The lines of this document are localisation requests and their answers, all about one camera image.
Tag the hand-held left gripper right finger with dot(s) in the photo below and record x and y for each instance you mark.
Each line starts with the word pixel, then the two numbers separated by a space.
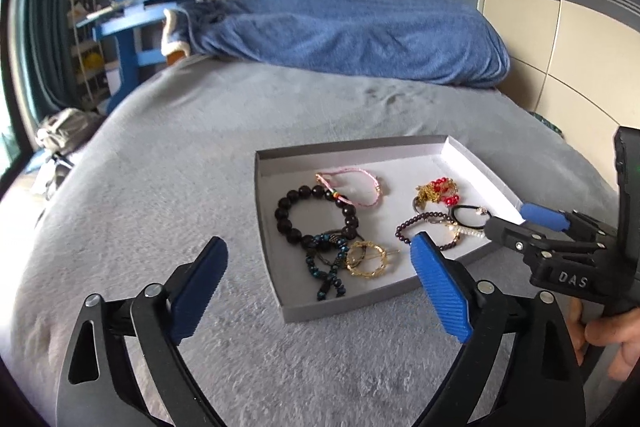
pixel 442 287

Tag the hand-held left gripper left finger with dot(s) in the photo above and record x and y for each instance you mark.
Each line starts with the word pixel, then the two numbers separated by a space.
pixel 200 287

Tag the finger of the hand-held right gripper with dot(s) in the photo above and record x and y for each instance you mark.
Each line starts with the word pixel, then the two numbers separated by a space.
pixel 545 217
pixel 505 234

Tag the round gold hair clip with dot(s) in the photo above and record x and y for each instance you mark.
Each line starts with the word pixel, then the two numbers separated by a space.
pixel 383 264

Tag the grey cardboard box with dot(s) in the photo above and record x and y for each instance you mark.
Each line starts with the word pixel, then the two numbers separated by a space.
pixel 400 167

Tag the person's right hand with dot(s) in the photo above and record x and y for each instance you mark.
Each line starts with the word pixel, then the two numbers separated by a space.
pixel 612 332

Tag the grey bed blanket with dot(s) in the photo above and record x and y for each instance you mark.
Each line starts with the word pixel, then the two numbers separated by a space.
pixel 175 187

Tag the beige wardrobe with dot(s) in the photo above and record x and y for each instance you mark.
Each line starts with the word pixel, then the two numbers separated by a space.
pixel 575 37

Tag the grey bag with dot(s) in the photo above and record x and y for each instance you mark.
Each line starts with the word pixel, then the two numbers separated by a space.
pixel 65 129

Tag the blue desk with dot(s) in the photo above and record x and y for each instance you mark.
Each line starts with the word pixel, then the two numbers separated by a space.
pixel 127 52

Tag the white tan fuzzy cloth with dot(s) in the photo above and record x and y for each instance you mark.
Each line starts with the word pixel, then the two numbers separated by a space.
pixel 172 34

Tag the blue blanket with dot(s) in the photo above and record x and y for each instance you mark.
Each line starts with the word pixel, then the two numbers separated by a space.
pixel 350 32

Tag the white shelf rack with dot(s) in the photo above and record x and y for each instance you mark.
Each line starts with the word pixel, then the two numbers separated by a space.
pixel 87 52

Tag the teal curtain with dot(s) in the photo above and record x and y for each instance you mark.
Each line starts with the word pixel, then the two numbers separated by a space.
pixel 45 7

